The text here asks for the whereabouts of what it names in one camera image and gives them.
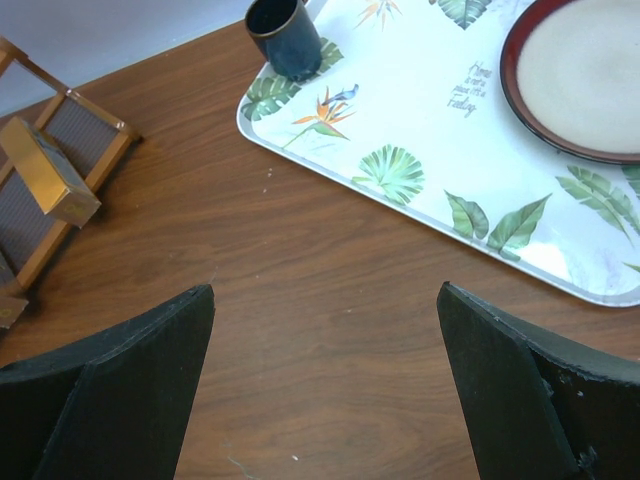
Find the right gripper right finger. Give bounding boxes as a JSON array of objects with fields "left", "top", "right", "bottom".
[{"left": 437, "top": 282, "right": 639, "bottom": 479}]

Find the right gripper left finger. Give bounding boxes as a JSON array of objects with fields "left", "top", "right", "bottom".
[{"left": 1, "top": 284, "right": 215, "bottom": 479}]

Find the gold honeycomb toothpaste box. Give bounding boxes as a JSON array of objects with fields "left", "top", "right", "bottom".
[{"left": 0, "top": 293, "right": 29, "bottom": 329}]

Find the white orange R.O toothpaste box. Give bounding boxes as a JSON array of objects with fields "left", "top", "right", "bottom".
[{"left": 1, "top": 116, "right": 101, "bottom": 228}]

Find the orange wooden shelf rack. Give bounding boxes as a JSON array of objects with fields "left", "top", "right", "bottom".
[{"left": 1, "top": 39, "right": 140, "bottom": 299}]

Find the floral serving tray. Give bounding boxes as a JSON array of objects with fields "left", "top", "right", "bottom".
[{"left": 236, "top": 1, "right": 639, "bottom": 307}]

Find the red rimmed beige plate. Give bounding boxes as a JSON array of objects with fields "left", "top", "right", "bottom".
[{"left": 499, "top": 1, "right": 639, "bottom": 166}]

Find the dark blue mug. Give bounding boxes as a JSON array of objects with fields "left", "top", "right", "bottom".
[{"left": 244, "top": 0, "right": 322, "bottom": 82}]

